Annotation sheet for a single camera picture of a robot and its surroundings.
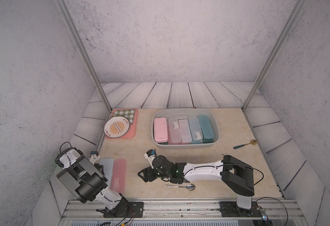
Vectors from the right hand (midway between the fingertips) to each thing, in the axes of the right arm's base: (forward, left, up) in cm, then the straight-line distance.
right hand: (142, 174), depth 76 cm
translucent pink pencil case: (+34, -25, -7) cm, 43 cm away
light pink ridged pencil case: (+28, -8, -3) cm, 30 cm away
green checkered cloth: (+52, +21, -8) cm, 57 cm away
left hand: (+2, +28, -6) cm, 29 cm away
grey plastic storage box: (+49, -26, -6) cm, 55 cm away
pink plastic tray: (+36, +14, -10) cm, 40 cm away
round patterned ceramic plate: (+38, +26, -8) cm, 47 cm away
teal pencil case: (+31, -41, -7) cm, 52 cm away
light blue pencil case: (+8, +23, -7) cm, 26 cm away
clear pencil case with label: (+33, -18, -7) cm, 38 cm away
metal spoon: (-3, -26, -10) cm, 28 cm away
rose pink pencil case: (+3, +16, -10) cm, 19 cm away
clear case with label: (+35, -33, -8) cm, 49 cm away
